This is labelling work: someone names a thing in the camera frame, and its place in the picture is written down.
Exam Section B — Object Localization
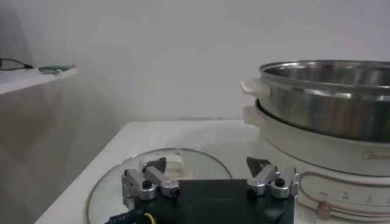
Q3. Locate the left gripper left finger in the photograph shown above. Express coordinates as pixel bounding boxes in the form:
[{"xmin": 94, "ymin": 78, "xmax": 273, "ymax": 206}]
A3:
[{"xmin": 121, "ymin": 157, "xmax": 180, "ymax": 211}]

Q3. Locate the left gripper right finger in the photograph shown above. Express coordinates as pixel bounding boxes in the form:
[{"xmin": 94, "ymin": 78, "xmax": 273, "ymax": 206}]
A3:
[{"xmin": 246, "ymin": 156, "xmax": 299, "ymax": 200}]

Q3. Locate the round glass pot lid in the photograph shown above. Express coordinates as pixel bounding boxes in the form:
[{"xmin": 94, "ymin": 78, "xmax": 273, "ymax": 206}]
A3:
[{"xmin": 87, "ymin": 148, "xmax": 234, "ymax": 224}]

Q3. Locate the stainless steel steamer basket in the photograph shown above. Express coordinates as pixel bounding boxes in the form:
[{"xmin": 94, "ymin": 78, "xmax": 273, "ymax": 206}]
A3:
[{"xmin": 239, "ymin": 60, "xmax": 390, "ymax": 143}]

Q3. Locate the white electric cooker base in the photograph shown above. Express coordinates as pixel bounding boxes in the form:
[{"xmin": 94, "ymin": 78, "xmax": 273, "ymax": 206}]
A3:
[{"xmin": 242, "ymin": 100, "xmax": 390, "ymax": 223}]

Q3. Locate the green flat device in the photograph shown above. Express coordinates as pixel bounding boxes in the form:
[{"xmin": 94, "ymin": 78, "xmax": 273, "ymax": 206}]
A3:
[{"xmin": 38, "ymin": 65, "xmax": 77, "ymax": 75}]

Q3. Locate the white side table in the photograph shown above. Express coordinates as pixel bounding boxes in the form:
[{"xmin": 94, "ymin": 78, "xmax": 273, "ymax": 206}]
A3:
[{"xmin": 0, "ymin": 65, "xmax": 79, "ymax": 95}]

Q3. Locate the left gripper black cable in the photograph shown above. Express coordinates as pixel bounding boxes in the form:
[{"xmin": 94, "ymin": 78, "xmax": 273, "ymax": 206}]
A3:
[{"xmin": 105, "ymin": 209, "xmax": 156, "ymax": 224}]

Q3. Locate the black cable on side table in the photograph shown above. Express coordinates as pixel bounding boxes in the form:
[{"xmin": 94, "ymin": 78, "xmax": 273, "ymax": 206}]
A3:
[{"xmin": 0, "ymin": 58, "xmax": 34, "ymax": 71}]

